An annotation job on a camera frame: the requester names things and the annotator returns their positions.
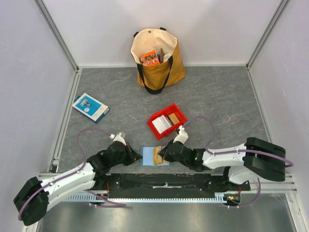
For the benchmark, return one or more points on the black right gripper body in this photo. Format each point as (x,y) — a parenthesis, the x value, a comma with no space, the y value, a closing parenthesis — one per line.
(169,152)

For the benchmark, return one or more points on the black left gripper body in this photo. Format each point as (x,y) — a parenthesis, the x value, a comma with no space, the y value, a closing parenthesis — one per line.
(125,158)

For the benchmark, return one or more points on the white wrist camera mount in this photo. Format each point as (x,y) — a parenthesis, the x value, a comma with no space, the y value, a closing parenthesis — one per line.
(181,136)
(120,137)

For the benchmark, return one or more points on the blue leather card holder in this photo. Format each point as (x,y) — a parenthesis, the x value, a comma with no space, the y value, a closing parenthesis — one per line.
(147,157)

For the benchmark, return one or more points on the gold card in bin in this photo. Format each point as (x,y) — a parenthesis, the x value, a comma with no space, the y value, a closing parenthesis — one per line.
(173,119)

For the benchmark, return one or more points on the orange snack packet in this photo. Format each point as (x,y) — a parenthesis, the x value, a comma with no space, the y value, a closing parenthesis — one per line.
(150,59)

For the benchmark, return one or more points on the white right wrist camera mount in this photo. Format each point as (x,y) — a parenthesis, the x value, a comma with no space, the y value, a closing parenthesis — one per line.
(181,136)

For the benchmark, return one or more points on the aluminium frame rail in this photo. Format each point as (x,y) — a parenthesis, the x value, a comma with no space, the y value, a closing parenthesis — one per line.
(287,186)

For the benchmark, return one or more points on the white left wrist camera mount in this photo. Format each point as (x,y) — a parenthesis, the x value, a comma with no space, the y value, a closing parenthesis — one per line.
(120,137)

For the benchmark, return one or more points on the red plastic bin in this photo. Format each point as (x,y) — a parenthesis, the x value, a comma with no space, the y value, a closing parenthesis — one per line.
(167,111)

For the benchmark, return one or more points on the blue white razor box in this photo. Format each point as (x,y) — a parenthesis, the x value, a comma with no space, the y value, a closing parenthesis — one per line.
(90,107)

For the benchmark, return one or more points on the brown tote bag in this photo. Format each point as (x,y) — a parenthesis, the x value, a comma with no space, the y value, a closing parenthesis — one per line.
(155,78)

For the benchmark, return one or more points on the brown item in bag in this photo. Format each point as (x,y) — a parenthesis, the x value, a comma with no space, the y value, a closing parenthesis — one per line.
(162,56)

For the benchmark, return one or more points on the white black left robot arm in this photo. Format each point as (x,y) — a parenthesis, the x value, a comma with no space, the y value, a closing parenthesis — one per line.
(36,197)

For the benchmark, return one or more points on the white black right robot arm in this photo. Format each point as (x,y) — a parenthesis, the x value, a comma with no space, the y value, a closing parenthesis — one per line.
(253,159)

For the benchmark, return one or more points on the stack of white cards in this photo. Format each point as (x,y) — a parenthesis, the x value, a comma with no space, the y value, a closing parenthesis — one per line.
(161,124)

